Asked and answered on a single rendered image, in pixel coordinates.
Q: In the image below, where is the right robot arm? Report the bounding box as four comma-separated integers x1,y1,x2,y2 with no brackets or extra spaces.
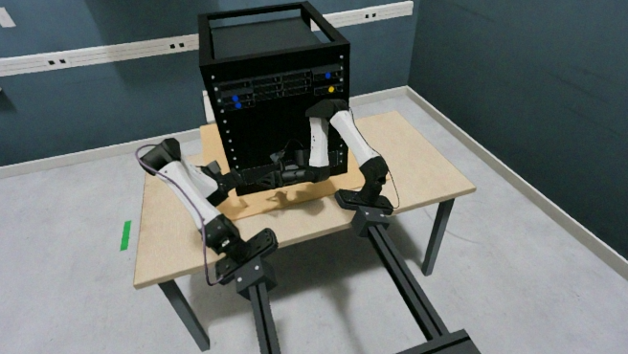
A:
294,99,394,210

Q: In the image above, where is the black open rack frame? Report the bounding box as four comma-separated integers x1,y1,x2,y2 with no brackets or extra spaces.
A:
198,1,350,196

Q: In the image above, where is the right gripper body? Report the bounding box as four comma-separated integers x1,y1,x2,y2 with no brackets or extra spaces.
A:
272,152,298,188

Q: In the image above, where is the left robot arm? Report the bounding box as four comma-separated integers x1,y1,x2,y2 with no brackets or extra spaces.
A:
139,138,274,281

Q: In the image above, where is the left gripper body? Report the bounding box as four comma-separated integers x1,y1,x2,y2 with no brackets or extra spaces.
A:
209,163,243,191

